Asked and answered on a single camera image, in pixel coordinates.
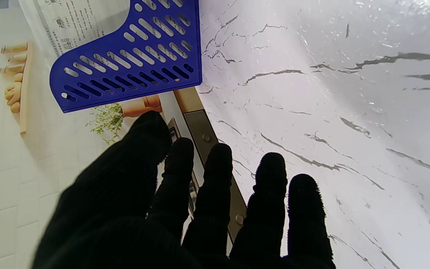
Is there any blue perforated plastic file rack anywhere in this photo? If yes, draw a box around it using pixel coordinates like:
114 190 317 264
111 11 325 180
49 0 203 114

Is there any white printed paper sheet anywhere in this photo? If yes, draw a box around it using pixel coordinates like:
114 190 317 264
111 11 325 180
17 0 130 58

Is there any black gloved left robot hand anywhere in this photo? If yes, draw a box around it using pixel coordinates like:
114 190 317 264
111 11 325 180
31 111 337 269

